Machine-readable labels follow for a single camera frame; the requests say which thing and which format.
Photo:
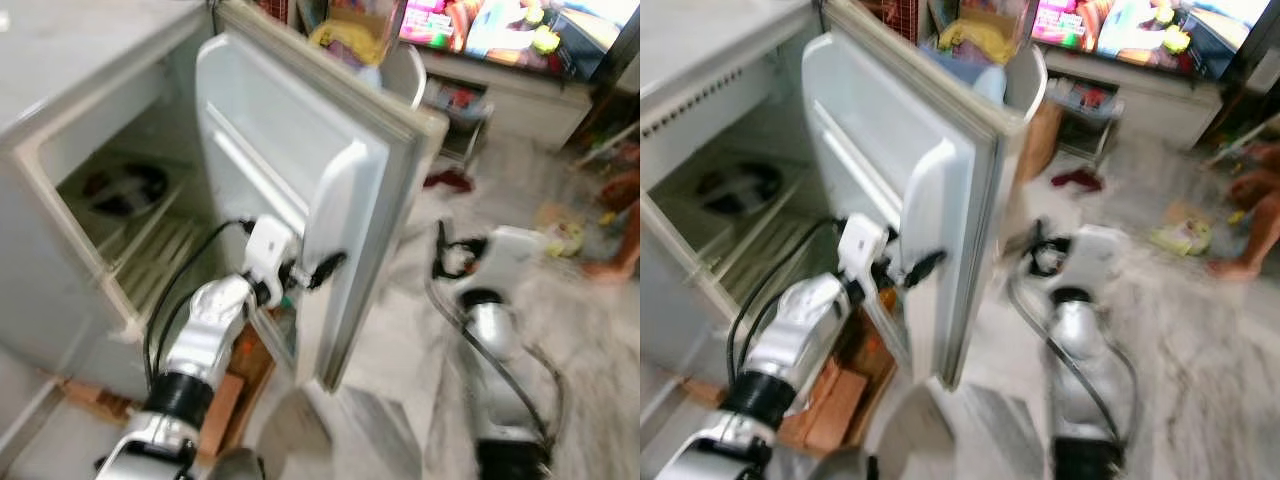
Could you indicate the dark round bowl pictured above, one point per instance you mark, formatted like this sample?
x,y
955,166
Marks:
x,y
740,185
125,188

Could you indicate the white fridge door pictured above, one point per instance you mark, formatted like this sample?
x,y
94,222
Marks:
x,y
900,130
290,130

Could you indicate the yellow green packet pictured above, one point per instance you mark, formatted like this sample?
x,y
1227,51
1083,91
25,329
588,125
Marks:
x,y
562,232
1183,233

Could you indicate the red cloth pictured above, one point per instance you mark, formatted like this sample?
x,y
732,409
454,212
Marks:
x,y
450,180
1078,180

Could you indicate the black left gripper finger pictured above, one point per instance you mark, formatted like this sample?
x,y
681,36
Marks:
x,y
330,267
925,267

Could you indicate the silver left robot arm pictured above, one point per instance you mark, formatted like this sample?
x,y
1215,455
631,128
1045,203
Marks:
x,y
800,325
205,325

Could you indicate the white television cabinet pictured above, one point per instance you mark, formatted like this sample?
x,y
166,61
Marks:
x,y
520,100
1150,105

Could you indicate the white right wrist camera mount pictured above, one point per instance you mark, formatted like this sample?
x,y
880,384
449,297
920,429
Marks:
x,y
1095,255
510,258

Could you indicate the flat screen television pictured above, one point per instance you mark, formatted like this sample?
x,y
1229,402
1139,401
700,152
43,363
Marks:
x,y
1150,25
520,25

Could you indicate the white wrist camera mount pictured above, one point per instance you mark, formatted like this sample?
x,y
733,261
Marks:
x,y
510,258
268,250
862,245
1095,255

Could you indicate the brown cardboard box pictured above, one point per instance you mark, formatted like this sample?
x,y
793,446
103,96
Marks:
x,y
225,400
835,400

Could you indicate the yellow bundle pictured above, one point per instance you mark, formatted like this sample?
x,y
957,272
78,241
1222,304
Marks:
x,y
350,40
975,40

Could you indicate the person bare leg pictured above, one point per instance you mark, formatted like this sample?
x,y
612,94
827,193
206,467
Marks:
x,y
1255,235
622,225

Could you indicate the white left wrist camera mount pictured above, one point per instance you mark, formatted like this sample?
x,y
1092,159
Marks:
x,y
268,250
862,245

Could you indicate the white fridge cabinet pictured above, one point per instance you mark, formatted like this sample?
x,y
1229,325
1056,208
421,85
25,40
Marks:
x,y
60,60
700,50

